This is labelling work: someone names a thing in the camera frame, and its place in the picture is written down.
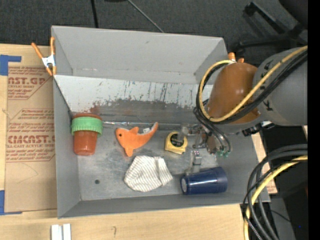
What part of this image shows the grey metal bin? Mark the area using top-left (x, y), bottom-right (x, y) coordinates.
top-left (50, 25), bottom-right (272, 219)

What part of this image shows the brown cardboard board red print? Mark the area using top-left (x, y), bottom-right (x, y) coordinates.
top-left (0, 43), bottom-right (58, 216)

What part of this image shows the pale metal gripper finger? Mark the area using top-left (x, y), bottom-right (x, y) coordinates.
top-left (185, 149), bottom-right (203, 175)
top-left (180, 123), bottom-right (199, 138)

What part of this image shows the orange cup with green lid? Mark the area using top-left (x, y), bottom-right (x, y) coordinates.
top-left (70, 112), bottom-right (104, 156)

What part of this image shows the white striped cloth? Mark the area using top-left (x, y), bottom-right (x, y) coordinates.
top-left (123, 155), bottom-right (174, 193)

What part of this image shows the orange toy dolphin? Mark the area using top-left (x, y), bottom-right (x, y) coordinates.
top-left (114, 121), bottom-right (159, 158)

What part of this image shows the black cylinder on white bracket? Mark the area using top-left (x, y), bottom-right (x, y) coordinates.
top-left (241, 120), bottom-right (275, 137)

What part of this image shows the yellow tape measure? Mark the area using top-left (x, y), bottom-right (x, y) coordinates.
top-left (164, 131), bottom-right (189, 155)

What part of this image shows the dark blue cylindrical container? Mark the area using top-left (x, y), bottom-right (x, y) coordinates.
top-left (179, 166), bottom-right (229, 196)

